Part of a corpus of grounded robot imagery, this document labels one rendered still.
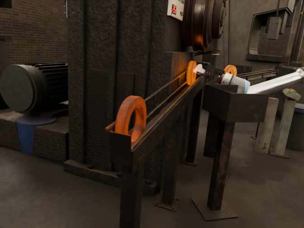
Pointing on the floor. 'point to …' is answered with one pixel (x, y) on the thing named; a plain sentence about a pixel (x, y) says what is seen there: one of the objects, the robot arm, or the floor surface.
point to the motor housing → (211, 135)
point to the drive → (36, 106)
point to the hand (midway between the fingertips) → (192, 70)
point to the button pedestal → (285, 124)
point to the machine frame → (121, 80)
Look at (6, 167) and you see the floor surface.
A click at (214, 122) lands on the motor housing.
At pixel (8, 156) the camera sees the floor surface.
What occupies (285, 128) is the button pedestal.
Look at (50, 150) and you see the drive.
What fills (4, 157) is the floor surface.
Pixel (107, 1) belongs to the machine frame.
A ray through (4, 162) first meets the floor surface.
